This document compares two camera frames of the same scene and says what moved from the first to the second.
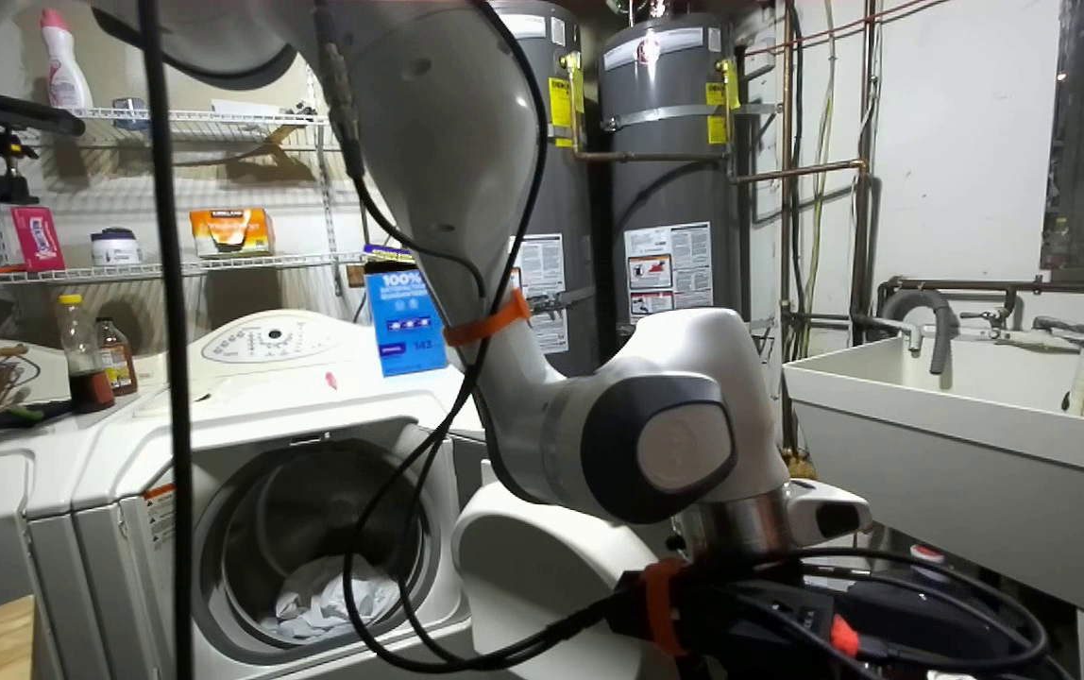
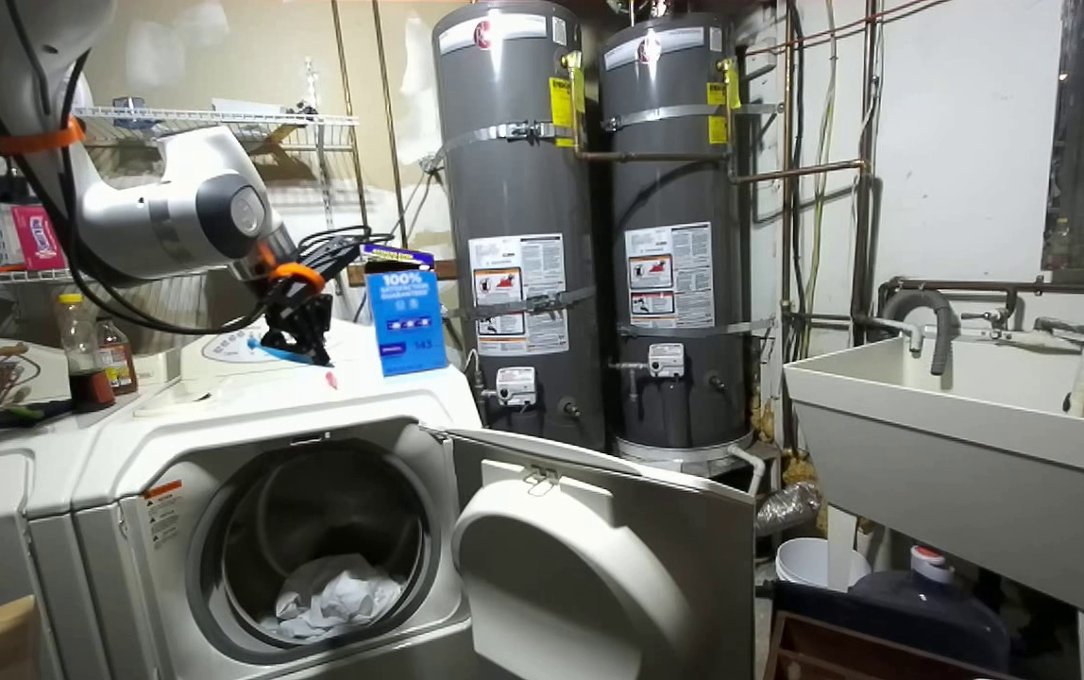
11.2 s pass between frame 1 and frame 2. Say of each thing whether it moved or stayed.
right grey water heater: stayed
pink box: stayed
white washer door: stayed
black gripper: moved
